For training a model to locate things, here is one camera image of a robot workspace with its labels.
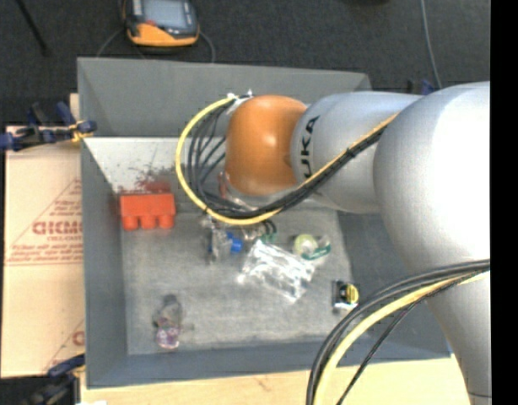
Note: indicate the clear plastic bag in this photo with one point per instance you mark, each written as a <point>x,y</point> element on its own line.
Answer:
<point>276,270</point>

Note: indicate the grey metal bin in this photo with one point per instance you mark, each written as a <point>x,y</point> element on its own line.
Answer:
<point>225,310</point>

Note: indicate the orange toy building block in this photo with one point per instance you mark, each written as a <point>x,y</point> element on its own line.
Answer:
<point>147,207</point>

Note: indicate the green and white tape roll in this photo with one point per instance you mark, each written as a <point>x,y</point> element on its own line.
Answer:
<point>307,245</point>

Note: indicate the clear and purple glass figure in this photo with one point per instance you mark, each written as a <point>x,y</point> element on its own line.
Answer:
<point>169,319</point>

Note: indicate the yellow and black tape measure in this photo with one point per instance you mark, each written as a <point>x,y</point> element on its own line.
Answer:
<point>347,293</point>

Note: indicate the brown cardboard board red print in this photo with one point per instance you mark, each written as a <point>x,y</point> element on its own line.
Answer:
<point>39,293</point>

